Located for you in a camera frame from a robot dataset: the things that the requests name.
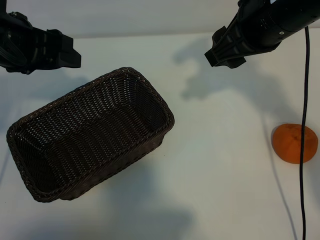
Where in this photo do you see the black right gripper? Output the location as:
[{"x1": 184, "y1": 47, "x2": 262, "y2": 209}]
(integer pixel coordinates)
[{"x1": 204, "y1": 0, "x2": 284, "y2": 69}]

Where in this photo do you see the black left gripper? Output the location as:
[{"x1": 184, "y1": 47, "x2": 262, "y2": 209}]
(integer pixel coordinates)
[{"x1": 0, "y1": 11, "x2": 82, "y2": 75}]

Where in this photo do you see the dark brown wicker basket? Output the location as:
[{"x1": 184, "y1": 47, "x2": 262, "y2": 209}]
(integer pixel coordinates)
[{"x1": 6, "y1": 66, "x2": 175, "y2": 204}]

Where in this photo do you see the orange fruit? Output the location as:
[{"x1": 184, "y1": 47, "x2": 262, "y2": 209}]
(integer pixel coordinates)
[{"x1": 271, "y1": 123, "x2": 319, "y2": 165}]

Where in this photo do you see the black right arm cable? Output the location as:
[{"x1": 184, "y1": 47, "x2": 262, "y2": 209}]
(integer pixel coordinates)
[{"x1": 298, "y1": 26, "x2": 311, "y2": 240}]

